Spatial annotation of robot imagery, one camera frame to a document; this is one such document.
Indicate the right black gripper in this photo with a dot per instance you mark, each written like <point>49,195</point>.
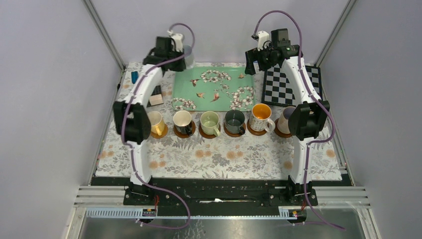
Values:
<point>254,55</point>

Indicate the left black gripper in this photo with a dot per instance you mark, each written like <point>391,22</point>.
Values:
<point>179,66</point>

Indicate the light blue mug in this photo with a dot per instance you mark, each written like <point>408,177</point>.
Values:
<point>189,57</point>

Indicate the black white chessboard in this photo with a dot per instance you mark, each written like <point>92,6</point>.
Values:
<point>278,91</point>

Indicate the black mug white inside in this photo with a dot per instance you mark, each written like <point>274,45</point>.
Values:
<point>183,123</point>

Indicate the pink mug purple inside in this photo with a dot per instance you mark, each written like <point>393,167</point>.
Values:
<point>286,114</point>

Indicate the patterned mug orange inside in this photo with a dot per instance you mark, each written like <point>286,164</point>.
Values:
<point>260,119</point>

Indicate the yellow mug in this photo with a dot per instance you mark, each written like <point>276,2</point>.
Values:
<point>157,122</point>

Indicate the small light wooden coaster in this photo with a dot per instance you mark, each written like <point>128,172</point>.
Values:
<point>164,133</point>

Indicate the pale green mug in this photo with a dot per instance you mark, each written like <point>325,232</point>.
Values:
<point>210,123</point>

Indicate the dark green mug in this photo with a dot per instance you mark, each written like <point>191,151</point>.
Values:
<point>233,122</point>

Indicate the brown wooden coaster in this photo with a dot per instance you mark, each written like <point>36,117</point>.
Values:
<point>179,134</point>
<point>253,132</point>
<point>204,134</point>
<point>230,134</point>
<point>280,134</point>

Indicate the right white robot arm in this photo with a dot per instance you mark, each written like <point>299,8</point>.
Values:
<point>310,113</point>

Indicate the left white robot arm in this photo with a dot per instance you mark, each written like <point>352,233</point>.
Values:
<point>130,116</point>

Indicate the blue block on stand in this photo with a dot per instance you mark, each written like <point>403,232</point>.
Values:
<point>134,76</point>

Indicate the light wooden block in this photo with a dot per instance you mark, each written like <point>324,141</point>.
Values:
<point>155,100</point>

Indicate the green serving tray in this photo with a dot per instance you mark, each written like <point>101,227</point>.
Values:
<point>218,89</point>

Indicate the floral tablecloth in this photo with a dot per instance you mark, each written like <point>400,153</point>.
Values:
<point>246,157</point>

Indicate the dark base plate with blocks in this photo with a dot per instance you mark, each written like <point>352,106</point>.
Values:
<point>157,90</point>

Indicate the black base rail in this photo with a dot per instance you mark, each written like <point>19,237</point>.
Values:
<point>201,197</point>

